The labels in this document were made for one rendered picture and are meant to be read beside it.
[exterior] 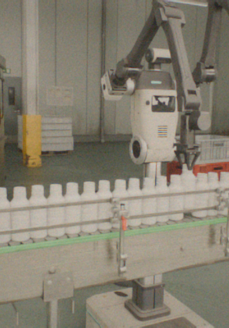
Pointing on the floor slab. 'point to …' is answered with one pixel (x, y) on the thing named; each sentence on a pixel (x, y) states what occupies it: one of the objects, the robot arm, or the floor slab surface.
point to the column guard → (31, 140)
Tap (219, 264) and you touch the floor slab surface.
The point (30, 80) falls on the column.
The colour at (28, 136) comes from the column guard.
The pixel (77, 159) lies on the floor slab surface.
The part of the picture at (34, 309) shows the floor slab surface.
